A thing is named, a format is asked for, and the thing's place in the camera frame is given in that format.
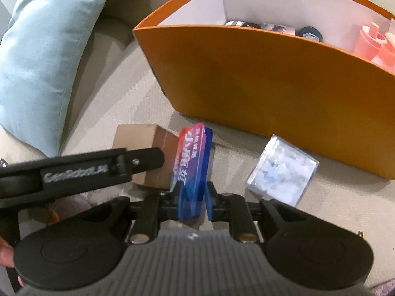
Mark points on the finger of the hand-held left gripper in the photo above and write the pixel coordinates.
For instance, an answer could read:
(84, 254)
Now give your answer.
(145, 160)

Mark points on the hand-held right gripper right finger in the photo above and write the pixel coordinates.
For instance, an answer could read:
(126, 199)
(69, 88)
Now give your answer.
(211, 202)

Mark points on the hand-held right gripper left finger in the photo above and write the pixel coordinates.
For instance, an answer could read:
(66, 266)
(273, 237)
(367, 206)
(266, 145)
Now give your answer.
(168, 205)

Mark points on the small brown cardboard box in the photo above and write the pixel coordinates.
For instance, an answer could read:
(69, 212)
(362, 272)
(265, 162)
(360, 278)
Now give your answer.
(139, 135)

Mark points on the red blue packet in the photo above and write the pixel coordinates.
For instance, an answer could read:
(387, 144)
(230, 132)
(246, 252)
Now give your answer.
(194, 166)

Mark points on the orange cardboard box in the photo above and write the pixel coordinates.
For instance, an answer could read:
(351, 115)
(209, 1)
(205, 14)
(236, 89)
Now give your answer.
(262, 83)

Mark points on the black case with white print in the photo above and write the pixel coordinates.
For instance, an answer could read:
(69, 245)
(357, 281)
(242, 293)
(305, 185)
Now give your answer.
(242, 24)

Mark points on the person's left hand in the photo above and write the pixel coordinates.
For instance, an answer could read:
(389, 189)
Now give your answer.
(6, 256)

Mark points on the clear acrylic block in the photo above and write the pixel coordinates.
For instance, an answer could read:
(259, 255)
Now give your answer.
(280, 169)

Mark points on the beige fabric sofa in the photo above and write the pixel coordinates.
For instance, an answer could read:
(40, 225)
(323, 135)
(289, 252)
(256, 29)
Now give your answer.
(108, 77)

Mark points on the light blue pillow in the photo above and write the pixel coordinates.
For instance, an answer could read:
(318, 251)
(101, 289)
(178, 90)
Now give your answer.
(46, 52)

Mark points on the photo printed card box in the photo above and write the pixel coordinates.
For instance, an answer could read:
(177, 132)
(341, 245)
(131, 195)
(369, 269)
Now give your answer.
(277, 28)

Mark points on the dark round jar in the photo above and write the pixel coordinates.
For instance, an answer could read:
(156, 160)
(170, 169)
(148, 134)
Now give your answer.
(310, 34)

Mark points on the pink plastic holder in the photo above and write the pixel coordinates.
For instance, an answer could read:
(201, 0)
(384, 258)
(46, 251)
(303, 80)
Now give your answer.
(367, 43)

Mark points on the coral plastic piece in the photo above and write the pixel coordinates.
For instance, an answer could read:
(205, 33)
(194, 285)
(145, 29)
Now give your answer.
(387, 54)

